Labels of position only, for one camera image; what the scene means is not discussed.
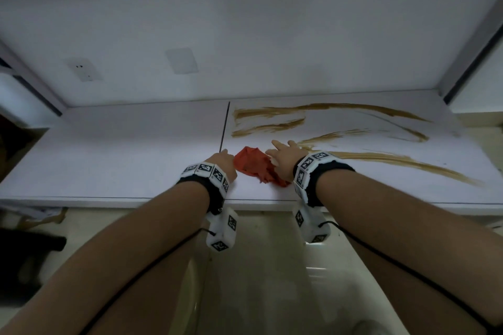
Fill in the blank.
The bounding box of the white wall socket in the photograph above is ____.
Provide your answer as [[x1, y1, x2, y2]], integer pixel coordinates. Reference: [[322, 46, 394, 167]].
[[64, 58, 101, 82]]

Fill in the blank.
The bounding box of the black left wristband with markers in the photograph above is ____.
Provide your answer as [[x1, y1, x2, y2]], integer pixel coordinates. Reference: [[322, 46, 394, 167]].
[[177, 162, 230, 216]]

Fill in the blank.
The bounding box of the person's left hand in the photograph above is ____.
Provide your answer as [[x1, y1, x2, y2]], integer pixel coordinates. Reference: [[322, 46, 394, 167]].
[[204, 149, 238, 183]]

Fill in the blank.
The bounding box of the black right wristband with markers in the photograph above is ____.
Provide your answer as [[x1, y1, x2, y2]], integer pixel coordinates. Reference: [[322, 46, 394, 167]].
[[292, 150, 356, 208]]

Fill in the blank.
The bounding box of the black plastic stool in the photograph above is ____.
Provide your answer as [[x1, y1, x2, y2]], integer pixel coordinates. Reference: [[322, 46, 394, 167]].
[[0, 228, 68, 304]]

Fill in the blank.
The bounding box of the person's right hand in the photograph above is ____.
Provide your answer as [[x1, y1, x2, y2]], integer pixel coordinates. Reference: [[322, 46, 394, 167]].
[[266, 139, 309, 183]]

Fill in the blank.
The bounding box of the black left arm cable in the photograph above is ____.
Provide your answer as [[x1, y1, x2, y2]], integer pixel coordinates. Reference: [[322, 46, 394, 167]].
[[78, 228, 217, 335]]

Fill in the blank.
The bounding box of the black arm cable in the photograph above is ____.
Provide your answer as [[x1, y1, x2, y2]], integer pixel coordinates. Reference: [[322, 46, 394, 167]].
[[318, 220, 496, 331], [78, 228, 217, 335]]

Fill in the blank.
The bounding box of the black wristband with markers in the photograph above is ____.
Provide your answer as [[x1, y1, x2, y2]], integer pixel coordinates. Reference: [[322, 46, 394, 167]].
[[292, 150, 356, 208], [177, 162, 230, 216]]

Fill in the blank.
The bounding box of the person's left forearm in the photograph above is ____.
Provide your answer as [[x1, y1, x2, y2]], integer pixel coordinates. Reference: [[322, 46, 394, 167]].
[[0, 181, 211, 335]]

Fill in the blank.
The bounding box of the yellow plastic basin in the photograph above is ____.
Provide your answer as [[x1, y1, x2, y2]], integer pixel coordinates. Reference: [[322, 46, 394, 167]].
[[169, 252, 207, 335]]

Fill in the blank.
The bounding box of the white metal shelf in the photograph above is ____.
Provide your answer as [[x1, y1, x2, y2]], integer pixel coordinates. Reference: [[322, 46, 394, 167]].
[[0, 0, 503, 216]]

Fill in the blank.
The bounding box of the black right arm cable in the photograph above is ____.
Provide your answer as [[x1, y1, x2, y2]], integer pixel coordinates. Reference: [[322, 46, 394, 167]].
[[318, 220, 496, 331]]

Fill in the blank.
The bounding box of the person's right forearm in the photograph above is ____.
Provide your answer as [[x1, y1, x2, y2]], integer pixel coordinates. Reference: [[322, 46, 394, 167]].
[[316, 169, 503, 335]]

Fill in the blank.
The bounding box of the blank white wall plate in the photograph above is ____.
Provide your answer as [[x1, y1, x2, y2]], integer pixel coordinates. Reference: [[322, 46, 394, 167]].
[[165, 47, 199, 74]]

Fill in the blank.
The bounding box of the red cleaning cloth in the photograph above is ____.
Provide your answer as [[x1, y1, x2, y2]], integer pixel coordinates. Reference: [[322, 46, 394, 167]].
[[234, 146, 291, 188]]

